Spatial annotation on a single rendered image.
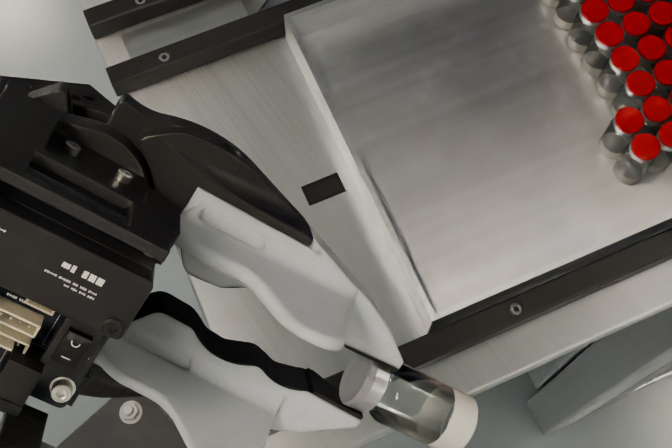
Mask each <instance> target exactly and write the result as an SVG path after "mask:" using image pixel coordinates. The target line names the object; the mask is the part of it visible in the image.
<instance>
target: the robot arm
mask: <svg viewBox="0 0 672 448"><path fill-rule="evenodd" d="M174 244H175V245H176V246H177V247H179V248H180V249H181V256H182V262H183V267H184V269H185V270H186V272H187V273H188V274H190V275H191V276H193V277H195V278H198V279H200V280H202V281H205V282H207V283H209V284H212V285H214V286H217V287H220V288H248V289H249V290H250V291H251V292H252V293H253V294H254V295H255V296H256V297H257V298H258V299H259V301H260V302H261V303H262V304H263V305H264V306H265V307H266V308H267V310H268V311H269V312H270V313H271V314H272V315H273V316H274V318H275V319H276V320H277V321H278V322H279V323H280V324H281V325H282V326H284V327H285V328H286V329H287V330H289V331H290V332H292V333H293V334H295V335H296V336H298V337H300V338H302V339H304V340H306V341H308V342H310V343H312V344H314V345H316V346H318V347H321V348H323V349H327V350H331V351H339V350H341V349H342V348H343V346H344V347H345V348H347V349H349V350H351V351H353V352H355V353H357V354H359V355H361V356H363V357H366V358H368V359H370V360H372V361H375V362H377V363H379V364H381V365H383V366H385V367H388V368H390V369H392V370H394V371H397V369H400V367H401V365H402V364H403V362H404V361H403V359H402V357H401V354H400V352H399V350H398V347H397V345H396V343H395V340H394V338H393V336H392V334H391V331H390V329H389V327H388V325H387V323H386V321H385V319H384V317H383V315H382V313H381V312H380V310H379V308H378V307H377V305H376V304H375V302H374V301H373V299H372V298H371V296H370V295H369V294H368V292H367V291H366V290H365V288H364V287H363V286H362V285H361V284H360V282H359V281H358V280H357V279H356V278H355V277H354V275H353V274H352V273H351V272H350V270H349V269H348V268H347V267H346V266H345V265H344V263H343V262H342V261H341V260H340V259H339V258H338V256H337V255H336V254H335V253H334V252H333V251H332V250H331V248H330V247H329V246H328V245H327V244H326V243H325V242H324V241H323V240H322V238H321V237H320V236H319V235H318V234H317V233H316V232H315V231H314V230H313V229H312V228H311V226H309V224H308V222H307V221H306V220H305V218H304V217H303V216H302V215H301V213H300V212H299V211H298V210H297V209H296V208H295V207H294V206H293V205H292V204H291V203H290V202H289V200H288V199H287V198H286V197H285V196H284V195H283V194H282V193H281V192H280V191H279V190H278V189H277V187H276V186H275V185H274V184H273V183H272V182H271V181H270V180H269V179H268V178H267V176H266V175H265V174H264V173H263V172H262V171H261V170H260V169H259V168H258V167H257V165H256V164H255V163H254V162H253V161H252V160H251V159H250V158H249V157H248V156H247V155H246V154H245V153H244V152H243V151H241V150H240V149H239V148H238V147H237V146H235V145H234V144H233V143H231V142H230V141H228V140H227V139H225V138H224V137H222V136H221V135H219V134H217V133H216V132H214V131H212V130H210V129H208V128H206V127H204V126H202V125H199V124H197V123H194V122H192V121H189V120H186V119H183V118H180V117H176V116H172V115H168V114H163V113H160V112H157V111H154V110H152V109H149V108H147V107H145V106H144V105H142V104H141V103H139V102H138V101H137V100H135V99H134V98H133V97H132V96H130V95H129V94H122V95H121V96H120V98H119V100H118V102H117V104H116V106H115V105H114V104H113V103H111V102H110V101H109V100H108V99H107V98H105V97H104V96H103V95H102V94H100V93H99V92H98V91H97V90H96V89H94V88H93V87H92V86H91V85H89V84H79V83H70V82H64V81H61V82H60V81H50V80H40V79H30V78H20V77H10V76H1V75H0V411H1V412H3V416H2V420H1V423H0V448H40V447H41V442H42V438H43V434H44V430H45V426H46V422H47V417H48V414H47V413H45V412H42V411H40V410H38V409H35V408H33V407H31V406H28V405H26V404H24V403H25V402H26V400H27V398H28V397H29V395H30V396H32V397H34V398H36V399H39V400H41V401H43V402H46V403H48V404H50V405H53V406H55V407H58V408H63V407H65V406H66V405H69V406H71V407H72V405H73V403H74V402H75V400H76V399H77V397H78V395H84V396H90V397H99V398H122V397H147V398H149V399H151V400H152V401H154V402H156V403H157V404H158V405H160V406H161V407H162V408H163V409H164V410H165V411H166V412H167V413H168V414H169V415H170V416H171V418H172V419H173V421H174V423H175V425H176V427H177V429H178V431H179V432H180V434H181V436H182V438H183V440H184V442H185V444H186V446H187V448H264V447H265V444H266V441H267V439H268V436H269V433H270V430H278V431H290V432H315V431H325V430H335V429H346V428H355V427H357V426H358V425H359V424H360V422H361V421H362V418H363V414H362V412H361V411H358V410H356V409H354V408H352V407H348V406H346V405H344V404H343V403H342V402H341V400H340V397H339V391H338V390H337V389H336V388H334V387H333V386H332V385H331V384H330V383H328V382H327V381H326V380H325V379H324V378H322V377H321V376H320V375H319V374H317V373H316V372H315V371H313V370H312V369H310V368H307V369H304V368H300V367H294V366H290V365H286V364H282V363H279V362H276V361H274V360H272V359H271V358H270V357H269V356H268V355H267V354H266V353H265V352H264V351H263V350H262V349H261V348H260V347H259V346H257V345H256V344H254V343H250V342H243V341H236V340H229V339H225V338H223V337H221V336H219V335H218V334H216V333H215V332H213V331H211V330H210V329H208V328H207V327H206V326H205V325H204V323H203V321H202V319H201V318H200V316H199V315H198V313H197V312H196V311H195V309H194V308H193V307H191V306H190V305H188V304H187V303H185V302H183V301H181V300H180V299H178V298H176V297H175V296H173V295H171V294H169V293H167V292H164V291H156V292H152V293H150V292H151V291H152V289H153V281H154V267H155V264H156V263H157V264H159V265H161V264H162V262H164V261H165V259H166V258H167V256H168V255H169V253H170V249H171V248H172V246H173V245H174Z"/></svg>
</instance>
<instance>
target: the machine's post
mask: <svg viewBox="0 0 672 448"><path fill-rule="evenodd" d="M671 361H672V307H670V308H668V309H666V310H664V311H662V312H659V313H657V314H655V315H653V316H650V317H648V318H646V319H644V320H642V321H639V322H637V323H635V324H633V325H630V326H628V327H626V328H624V329H622V330H619V331H617V332H615V333H613V334H610V335H608V336H606V337H604V338H601V339H599V340H597V341H595V342H594V343H593V344H592V345H591V346H589V347H588V348H587V349H586V350H585V351H584V352H583V353H582V354H580V355H579V356H578V357H577V358H576V359H575V360H574V361H573V362H571V363H570V364H569V365H568V366H567V367H566V368H565V369H564V370H563V371H561V372H560V373H559V374H558V375H557V376H556V377H555V378H554V379H552V380H551V381H550V382H549V383H548V384H547V385H546V386H545V387H543V388H542V389H541V390H540V391H539V392H538V393H537V394H536V395H534V396H533V397H532V398H531V399H530V400H529V401H528V402H527V405H528V407H529V409H530V411H531V413H532V415H533V417H534V419H535V421H536V423H537V425H538V426H539V428H540V430H541V432H542V434H543V435H548V434H550V433H552V432H554V431H556V430H558V429H561V428H563V427H565V426H567V425H569V424H571V423H574V422H576V421H577V420H579V419H581V418H582V417H584V416H585V415H587V414H589V413H590V412H592V411H593V410H595V409H596V408H598V407H600V406H601V405H603V404H604V403H606V402H608V401H609V400H611V399H612V398H614V397H616V396H617V395H619V394H620V393H622V392H624V391H625V390H627V389H628V388H630V387H632V386H633V385H635V384H636V383H638V382H639V381H641V380H643V379H644V378H646V377H647V376H649V375H651V374H652V373H654V372H655V371H657V370H659V369H660V368H662V367H663V366H665V365H667V364H668V363H670V362H671Z"/></svg>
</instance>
